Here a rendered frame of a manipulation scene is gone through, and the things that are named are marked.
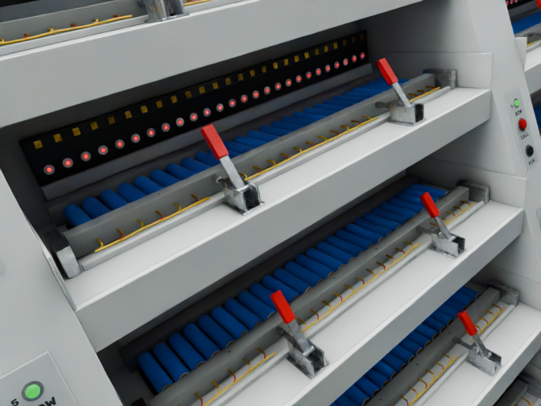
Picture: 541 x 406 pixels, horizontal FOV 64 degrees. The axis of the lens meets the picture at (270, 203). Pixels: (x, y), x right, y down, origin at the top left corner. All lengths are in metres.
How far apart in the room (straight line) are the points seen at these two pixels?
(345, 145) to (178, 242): 0.25
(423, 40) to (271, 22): 0.34
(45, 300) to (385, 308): 0.37
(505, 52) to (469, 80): 0.07
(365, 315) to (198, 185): 0.25
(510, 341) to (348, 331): 0.33
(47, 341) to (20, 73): 0.20
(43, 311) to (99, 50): 0.21
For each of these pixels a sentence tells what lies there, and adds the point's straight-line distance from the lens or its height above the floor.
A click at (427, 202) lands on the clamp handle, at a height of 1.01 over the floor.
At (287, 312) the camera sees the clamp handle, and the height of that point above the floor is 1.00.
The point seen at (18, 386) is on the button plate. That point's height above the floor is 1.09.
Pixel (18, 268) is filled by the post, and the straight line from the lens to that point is 0.36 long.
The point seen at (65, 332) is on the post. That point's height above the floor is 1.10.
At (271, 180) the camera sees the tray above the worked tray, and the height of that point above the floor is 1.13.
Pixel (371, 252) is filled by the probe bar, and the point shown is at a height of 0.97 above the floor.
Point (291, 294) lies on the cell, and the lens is 0.56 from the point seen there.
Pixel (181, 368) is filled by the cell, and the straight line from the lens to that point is 0.51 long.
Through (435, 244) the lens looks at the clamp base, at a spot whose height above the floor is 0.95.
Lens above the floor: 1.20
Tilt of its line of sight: 11 degrees down
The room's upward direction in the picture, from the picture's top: 22 degrees counter-clockwise
